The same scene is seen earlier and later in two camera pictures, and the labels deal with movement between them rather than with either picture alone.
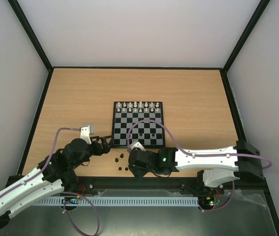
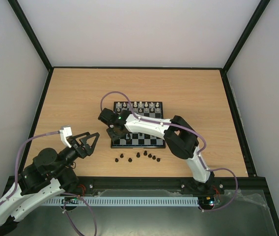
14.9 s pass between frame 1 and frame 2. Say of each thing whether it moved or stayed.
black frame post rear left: stayed
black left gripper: moved
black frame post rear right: stayed
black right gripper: moved
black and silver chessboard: stayed
